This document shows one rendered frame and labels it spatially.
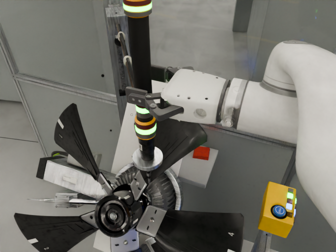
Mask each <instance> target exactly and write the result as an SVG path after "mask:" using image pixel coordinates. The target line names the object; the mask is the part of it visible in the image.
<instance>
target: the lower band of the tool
mask: <svg viewBox="0 0 336 252"><path fill-rule="evenodd" d="M134 120H135V122H136V123H137V124H139V125H142V126H147V125H151V124H152V123H154V122H155V120H156V119H155V118H154V117H153V119H152V120H151V121H149V122H140V121H138V120H137V115H136V116H135V118H134ZM137 137H138V136H137ZM154 137H155V136H154ZM154 137H152V138H154ZM138 138H139V137H138ZM152 138H150V139H152ZM139 139H141V138H139ZM150 139H141V140H150Z"/></svg>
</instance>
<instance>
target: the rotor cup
mask: <svg viewBox="0 0 336 252"><path fill-rule="evenodd" d="M128 195H129V196H130V197H129V198H127V199H125V198H124V197H126V196H128ZM148 205H149V206H152V200H151V197H150V195H149V194H148V192H147V191H146V190H145V191H144V193H143V194H142V196H141V198H140V199H139V201H138V202H137V201H136V200H135V198H134V195H133V192H132V189H131V183H125V184H122V185H120V186H118V187H117V188H115V189H114V191H113V192H112V193H111V194H109V195H107V196H105V197H103V198H102V199H101V200H100V201H99V202H98V203H97V205H96V207H95V211H94V219H95V223H96V225H97V227H98V228H99V230H100V231H101V232H102V233H103V234H105V235H106V236H108V237H111V238H118V237H122V236H124V235H125V234H127V233H128V232H129V231H130V230H132V229H134V228H136V227H137V225H138V223H139V221H140V219H141V217H142V215H143V213H144V212H145V210H146V208H147V206H148ZM111 213H116V216H117V217H116V219H115V220H112V219H111V218H110V214H111ZM136 219H138V220H137V222H135V223H134V221H135V220H136ZM133 223H134V224H133Z"/></svg>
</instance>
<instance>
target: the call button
mask: <svg viewBox="0 0 336 252"><path fill-rule="evenodd" d="M273 213H274V214H275V215H276V216H278V217H283V216H284V215H285V214H286V210H285V208H284V207H282V206H280V205H275V207H274V208H273Z"/></svg>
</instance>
